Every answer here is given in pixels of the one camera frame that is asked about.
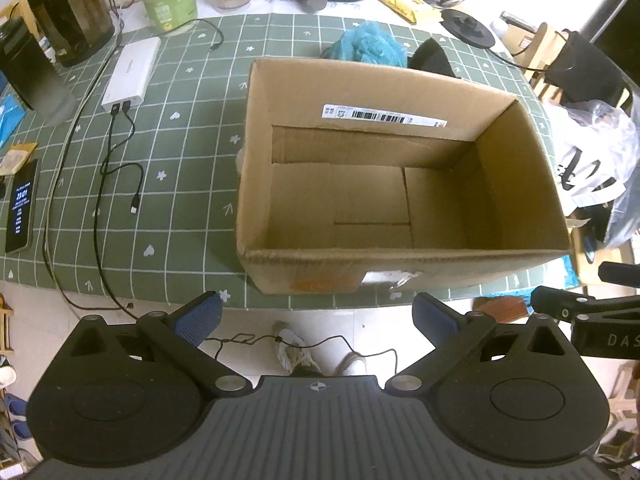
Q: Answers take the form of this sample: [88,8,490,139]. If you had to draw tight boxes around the brown cardboard box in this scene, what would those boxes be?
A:
[236,58,570,295]

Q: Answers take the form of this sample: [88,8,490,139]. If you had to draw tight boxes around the teal mesh bath sponge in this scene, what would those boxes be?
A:
[321,22,408,67]

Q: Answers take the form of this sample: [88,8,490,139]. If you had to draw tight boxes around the black soft object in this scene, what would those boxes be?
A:
[408,38,459,79]

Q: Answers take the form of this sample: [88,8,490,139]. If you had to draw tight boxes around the green grid tablecloth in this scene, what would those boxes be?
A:
[1,14,556,312]

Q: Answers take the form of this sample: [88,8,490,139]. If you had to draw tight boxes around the white plastic bag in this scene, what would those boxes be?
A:
[544,100,639,248]

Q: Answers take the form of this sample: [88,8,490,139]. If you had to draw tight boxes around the black smartphone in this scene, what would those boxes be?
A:
[4,159,39,255]

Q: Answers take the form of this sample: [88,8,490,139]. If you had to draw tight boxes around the black bag on chair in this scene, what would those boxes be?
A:
[544,30,626,106]

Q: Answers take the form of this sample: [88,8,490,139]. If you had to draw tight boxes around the wooden chair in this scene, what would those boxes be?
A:
[501,22,632,106]

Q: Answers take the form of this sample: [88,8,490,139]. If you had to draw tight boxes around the white power bank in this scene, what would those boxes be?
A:
[101,37,160,112]

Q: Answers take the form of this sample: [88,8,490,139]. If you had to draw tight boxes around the black kettle base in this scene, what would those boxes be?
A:
[440,9,496,50]

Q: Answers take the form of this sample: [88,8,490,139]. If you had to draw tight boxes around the dark cylindrical container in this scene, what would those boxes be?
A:
[1,18,75,127]

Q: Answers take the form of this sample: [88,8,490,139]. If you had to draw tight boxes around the green label jar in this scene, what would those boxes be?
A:
[142,0,198,35]

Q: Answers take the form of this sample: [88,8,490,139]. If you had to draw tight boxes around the black electric kettle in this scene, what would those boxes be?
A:
[27,0,115,67]

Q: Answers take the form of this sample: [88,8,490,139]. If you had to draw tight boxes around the black usb cable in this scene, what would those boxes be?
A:
[92,102,147,321]

